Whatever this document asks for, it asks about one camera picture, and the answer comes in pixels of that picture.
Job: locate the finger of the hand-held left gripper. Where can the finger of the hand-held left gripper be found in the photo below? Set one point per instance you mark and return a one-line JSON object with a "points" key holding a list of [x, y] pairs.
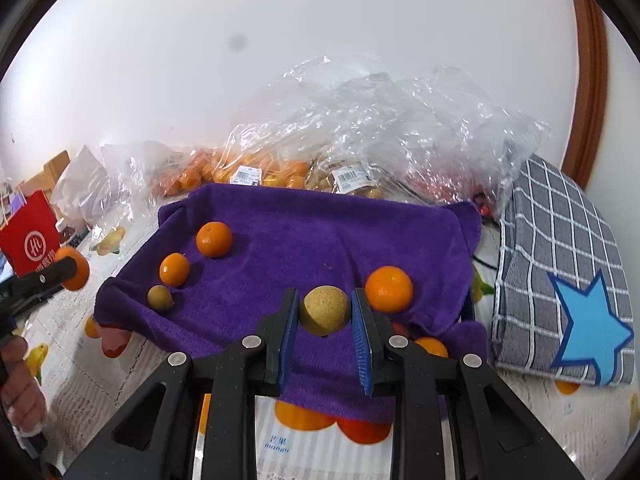
{"points": [[45, 280]]}

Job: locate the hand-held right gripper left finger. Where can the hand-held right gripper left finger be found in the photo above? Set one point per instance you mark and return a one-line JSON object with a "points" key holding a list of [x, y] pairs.
{"points": [[287, 340]]}

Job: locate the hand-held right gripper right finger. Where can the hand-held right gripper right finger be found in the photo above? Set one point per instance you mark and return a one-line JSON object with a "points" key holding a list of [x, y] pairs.
{"points": [[361, 340]]}

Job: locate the single orange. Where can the single orange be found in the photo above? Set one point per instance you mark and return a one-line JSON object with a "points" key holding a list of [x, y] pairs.
{"points": [[174, 270], [80, 275], [214, 239], [389, 287]]}

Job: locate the tan round fruit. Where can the tan round fruit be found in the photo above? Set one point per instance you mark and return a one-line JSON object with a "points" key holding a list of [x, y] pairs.
{"points": [[325, 310]]}

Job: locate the purple towel covered tray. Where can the purple towel covered tray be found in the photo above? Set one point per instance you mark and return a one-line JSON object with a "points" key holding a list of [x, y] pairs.
{"points": [[310, 240]]}

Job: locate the small olive round fruit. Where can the small olive round fruit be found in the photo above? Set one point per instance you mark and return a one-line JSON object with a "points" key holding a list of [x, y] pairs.
{"points": [[160, 299]]}

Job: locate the clear bag of red fruits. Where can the clear bag of red fruits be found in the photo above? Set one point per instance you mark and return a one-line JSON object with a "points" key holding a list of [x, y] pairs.
{"points": [[440, 185]]}

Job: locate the person's left hand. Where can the person's left hand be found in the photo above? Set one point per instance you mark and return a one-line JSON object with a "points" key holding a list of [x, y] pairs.
{"points": [[25, 400]]}

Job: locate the small red round fruit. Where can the small red round fruit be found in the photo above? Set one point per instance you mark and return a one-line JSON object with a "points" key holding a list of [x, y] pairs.
{"points": [[400, 330]]}

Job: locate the red paper bag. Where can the red paper bag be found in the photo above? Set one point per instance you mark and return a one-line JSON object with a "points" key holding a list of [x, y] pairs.
{"points": [[30, 235]]}

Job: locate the white plastic bag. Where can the white plastic bag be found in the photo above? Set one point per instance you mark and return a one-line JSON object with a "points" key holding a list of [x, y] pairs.
{"points": [[82, 185]]}

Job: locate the brown cardboard box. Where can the brown cardboard box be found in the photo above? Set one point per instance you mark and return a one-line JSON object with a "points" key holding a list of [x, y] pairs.
{"points": [[50, 170]]}

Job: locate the small clear plastic bag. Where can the small clear plastic bag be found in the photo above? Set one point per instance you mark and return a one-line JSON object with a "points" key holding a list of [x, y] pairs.
{"points": [[125, 180]]}

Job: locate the clear bag of brown longans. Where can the clear bag of brown longans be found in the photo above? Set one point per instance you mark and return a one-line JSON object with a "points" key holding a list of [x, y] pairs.
{"points": [[325, 182]]}

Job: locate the grey checked cushion blue star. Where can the grey checked cushion blue star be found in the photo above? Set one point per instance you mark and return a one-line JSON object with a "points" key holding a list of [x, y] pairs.
{"points": [[540, 260]]}

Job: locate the brown wooden door frame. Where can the brown wooden door frame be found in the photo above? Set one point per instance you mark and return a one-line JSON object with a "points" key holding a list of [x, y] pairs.
{"points": [[590, 85]]}

